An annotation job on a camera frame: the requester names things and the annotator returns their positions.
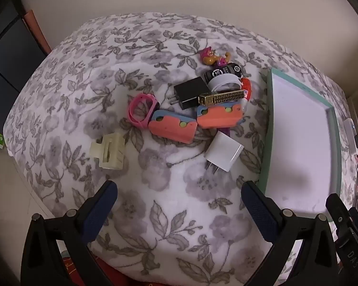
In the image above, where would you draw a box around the grey floral blanket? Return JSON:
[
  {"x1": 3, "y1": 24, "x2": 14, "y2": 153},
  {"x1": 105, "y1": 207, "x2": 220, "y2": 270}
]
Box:
[{"x1": 1, "y1": 12, "x2": 358, "y2": 285}]

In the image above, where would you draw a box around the dark cabinet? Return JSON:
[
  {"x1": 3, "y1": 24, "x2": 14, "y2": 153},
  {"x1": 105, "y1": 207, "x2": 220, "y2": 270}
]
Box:
[{"x1": 0, "y1": 0, "x2": 50, "y2": 94}]

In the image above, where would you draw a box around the white charger plug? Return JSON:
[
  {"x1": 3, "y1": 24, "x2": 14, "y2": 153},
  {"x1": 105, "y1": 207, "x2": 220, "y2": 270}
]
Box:
[{"x1": 204, "y1": 130, "x2": 244, "y2": 176}]

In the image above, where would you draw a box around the pink dog figure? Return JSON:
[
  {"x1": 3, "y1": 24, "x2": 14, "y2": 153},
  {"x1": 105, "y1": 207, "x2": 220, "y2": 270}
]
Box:
[{"x1": 200, "y1": 47, "x2": 232, "y2": 67}]

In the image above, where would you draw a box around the orange marker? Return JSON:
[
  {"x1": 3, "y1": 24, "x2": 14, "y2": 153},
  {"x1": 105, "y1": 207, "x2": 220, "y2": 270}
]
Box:
[{"x1": 240, "y1": 78, "x2": 253, "y2": 112}]

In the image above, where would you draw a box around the salmon and blue toy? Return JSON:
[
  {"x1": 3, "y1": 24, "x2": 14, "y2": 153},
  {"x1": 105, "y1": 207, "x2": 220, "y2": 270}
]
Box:
[
  {"x1": 148, "y1": 110, "x2": 199, "y2": 144},
  {"x1": 196, "y1": 104, "x2": 246, "y2": 129}
]

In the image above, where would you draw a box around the black charger plug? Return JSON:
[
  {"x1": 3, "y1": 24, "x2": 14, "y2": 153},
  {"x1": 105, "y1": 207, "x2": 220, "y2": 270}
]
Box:
[{"x1": 168, "y1": 77, "x2": 212, "y2": 110}]

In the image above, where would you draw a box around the black toy car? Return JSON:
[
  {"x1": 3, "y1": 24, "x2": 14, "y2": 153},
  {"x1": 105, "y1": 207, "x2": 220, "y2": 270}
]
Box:
[{"x1": 204, "y1": 63, "x2": 242, "y2": 84}]

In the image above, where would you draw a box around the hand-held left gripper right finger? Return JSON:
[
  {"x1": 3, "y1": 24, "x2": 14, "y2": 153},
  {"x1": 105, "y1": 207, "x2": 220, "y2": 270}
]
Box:
[{"x1": 241, "y1": 180, "x2": 339, "y2": 286}]

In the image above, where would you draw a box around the gold patterned lighter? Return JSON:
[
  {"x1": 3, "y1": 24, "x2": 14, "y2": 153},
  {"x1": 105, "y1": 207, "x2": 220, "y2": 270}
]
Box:
[{"x1": 199, "y1": 89, "x2": 247, "y2": 108}]

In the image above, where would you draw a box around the teal shallow box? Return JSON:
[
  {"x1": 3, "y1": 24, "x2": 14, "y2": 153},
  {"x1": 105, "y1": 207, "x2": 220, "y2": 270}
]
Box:
[{"x1": 258, "y1": 68, "x2": 342, "y2": 224}]

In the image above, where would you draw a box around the red cloth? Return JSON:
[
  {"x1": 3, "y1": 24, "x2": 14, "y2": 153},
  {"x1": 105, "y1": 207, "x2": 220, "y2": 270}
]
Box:
[{"x1": 60, "y1": 252, "x2": 156, "y2": 286}]

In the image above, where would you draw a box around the cream hair claw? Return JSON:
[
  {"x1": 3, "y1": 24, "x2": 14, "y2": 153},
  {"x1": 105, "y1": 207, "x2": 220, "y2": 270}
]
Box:
[{"x1": 90, "y1": 133, "x2": 129, "y2": 170}]

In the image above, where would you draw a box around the white band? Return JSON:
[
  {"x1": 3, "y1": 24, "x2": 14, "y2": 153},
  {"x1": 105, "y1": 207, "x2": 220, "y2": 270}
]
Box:
[{"x1": 208, "y1": 73, "x2": 242, "y2": 93}]

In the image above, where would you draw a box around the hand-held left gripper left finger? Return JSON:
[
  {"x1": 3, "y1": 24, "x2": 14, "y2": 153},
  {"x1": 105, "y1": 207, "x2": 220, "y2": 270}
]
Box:
[{"x1": 20, "y1": 179, "x2": 119, "y2": 286}]

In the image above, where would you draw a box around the white power strip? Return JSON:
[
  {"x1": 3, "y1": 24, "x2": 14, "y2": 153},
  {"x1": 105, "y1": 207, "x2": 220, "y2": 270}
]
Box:
[{"x1": 344, "y1": 118, "x2": 358, "y2": 156}]

